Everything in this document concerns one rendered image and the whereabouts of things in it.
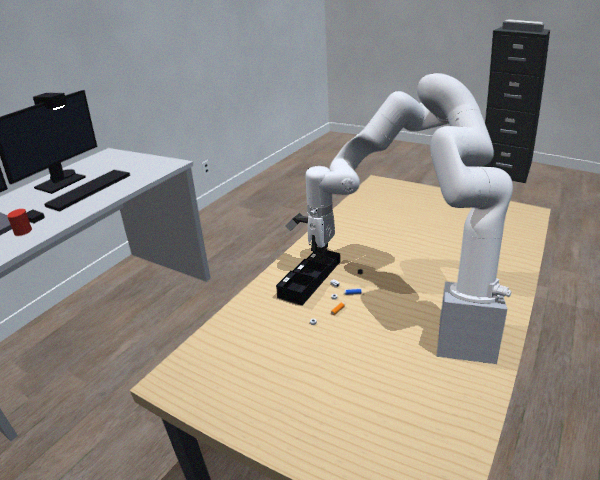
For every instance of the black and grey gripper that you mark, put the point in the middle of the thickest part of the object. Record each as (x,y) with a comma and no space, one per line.
(321,229)

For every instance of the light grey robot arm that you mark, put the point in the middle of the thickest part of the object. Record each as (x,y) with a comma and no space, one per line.
(487,189)

